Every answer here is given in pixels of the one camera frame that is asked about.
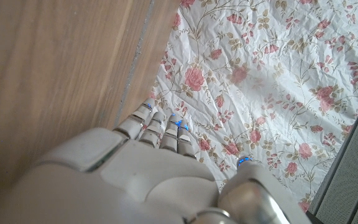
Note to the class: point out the floral backdrop cloth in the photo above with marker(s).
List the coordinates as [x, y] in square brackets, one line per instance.
[259, 77]

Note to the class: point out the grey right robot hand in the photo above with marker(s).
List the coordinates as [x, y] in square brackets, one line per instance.
[120, 186]

